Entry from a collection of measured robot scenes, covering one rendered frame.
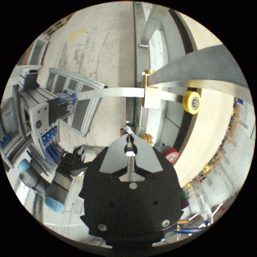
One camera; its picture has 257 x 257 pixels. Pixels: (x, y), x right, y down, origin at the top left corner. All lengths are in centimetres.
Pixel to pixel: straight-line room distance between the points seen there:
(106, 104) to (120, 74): 49
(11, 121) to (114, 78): 113
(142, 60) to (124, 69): 73
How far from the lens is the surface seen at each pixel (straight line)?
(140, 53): 46
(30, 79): 55
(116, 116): 116
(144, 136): 30
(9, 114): 43
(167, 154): 34
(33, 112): 32
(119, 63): 119
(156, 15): 33
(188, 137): 37
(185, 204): 22
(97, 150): 34
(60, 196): 31
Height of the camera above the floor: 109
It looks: 62 degrees down
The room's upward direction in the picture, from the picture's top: 179 degrees clockwise
